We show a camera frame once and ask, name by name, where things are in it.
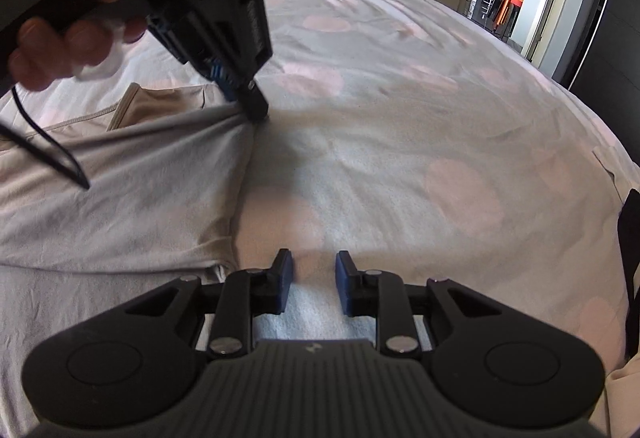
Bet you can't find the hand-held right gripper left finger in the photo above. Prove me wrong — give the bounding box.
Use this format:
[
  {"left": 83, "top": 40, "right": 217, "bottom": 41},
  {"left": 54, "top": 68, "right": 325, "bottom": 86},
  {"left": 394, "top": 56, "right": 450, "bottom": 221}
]
[{"left": 95, "top": 248, "right": 293, "bottom": 358}]

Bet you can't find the orange chair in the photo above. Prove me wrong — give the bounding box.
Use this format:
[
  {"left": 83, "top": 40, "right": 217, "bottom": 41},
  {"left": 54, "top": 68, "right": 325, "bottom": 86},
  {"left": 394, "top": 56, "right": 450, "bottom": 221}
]
[{"left": 492, "top": 0, "right": 526, "bottom": 38}]

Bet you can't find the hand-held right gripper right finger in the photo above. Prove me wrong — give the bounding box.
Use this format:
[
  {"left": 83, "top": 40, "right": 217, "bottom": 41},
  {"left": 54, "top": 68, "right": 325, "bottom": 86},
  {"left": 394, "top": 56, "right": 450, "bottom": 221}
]
[{"left": 336, "top": 250, "right": 531, "bottom": 359}]

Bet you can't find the beige long sleeve shirt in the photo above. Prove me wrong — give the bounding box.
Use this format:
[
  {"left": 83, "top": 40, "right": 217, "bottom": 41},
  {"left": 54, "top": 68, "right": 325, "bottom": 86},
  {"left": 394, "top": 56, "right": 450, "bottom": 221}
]
[{"left": 0, "top": 82, "right": 258, "bottom": 438}]

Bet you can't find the person's left hand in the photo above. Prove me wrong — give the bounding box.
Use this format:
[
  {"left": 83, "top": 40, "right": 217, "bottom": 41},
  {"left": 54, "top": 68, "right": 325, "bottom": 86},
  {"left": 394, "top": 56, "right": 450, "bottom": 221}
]
[{"left": 0, "top": 0, "right": 146, "bottom": 91}]

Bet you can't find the polka dot bed sheet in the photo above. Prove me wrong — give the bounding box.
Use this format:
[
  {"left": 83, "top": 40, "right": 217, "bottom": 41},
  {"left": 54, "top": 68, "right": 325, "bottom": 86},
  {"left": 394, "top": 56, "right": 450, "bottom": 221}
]
[{"left": 0, "top": 0, "right": 640, "bottom": 438}]

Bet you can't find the black sliding wardrobe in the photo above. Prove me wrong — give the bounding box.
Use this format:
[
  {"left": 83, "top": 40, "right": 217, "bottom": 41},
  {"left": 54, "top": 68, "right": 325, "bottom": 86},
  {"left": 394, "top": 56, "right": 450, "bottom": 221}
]
[{"left": 550, "top": 0, "right": 640, "bottom": 98}]

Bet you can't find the black cable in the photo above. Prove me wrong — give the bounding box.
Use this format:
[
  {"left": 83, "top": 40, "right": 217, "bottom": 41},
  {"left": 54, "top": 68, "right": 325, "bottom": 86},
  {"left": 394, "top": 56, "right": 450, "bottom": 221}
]
[{"left": 0, "top": 82, "right": 91, "bottom": 191}]

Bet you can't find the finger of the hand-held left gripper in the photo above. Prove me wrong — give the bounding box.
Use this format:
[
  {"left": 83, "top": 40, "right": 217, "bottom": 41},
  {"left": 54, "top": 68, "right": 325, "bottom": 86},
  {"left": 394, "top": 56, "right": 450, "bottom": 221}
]
[
  {"left": 240, "top": 78, "right": 271, "bottom": 123},
  {"left": 210, "top": 65, "right": 241, "bottom": 101}
]

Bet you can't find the white garment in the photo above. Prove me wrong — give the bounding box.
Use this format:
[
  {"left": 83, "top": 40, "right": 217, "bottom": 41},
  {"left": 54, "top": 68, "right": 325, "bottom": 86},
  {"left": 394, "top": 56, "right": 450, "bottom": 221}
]
[{"left": 602, "top": 353, "right": 640, "bottom": 438}]

